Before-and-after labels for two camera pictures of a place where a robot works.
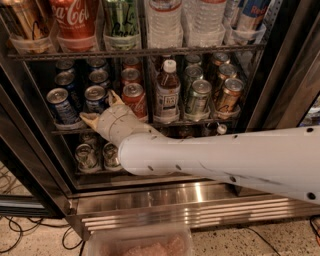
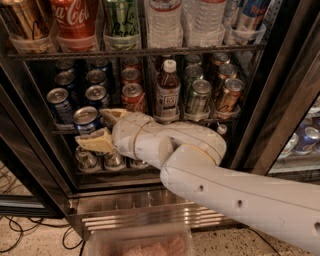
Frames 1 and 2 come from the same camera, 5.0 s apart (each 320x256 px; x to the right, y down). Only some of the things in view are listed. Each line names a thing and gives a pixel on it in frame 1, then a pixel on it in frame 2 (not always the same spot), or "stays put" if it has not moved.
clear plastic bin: [173, 241] stays put
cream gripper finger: [113, 99] -> [114, 114]
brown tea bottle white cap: [168, 94] stays put
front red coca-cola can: [133, 95] stays put
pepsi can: [96, 99] -> [87, 119]
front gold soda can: [228, 99] stays put
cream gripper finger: [91, 118] -> [100, 140]
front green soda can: [199, 97] stays put
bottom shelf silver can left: [86, 158] stays put
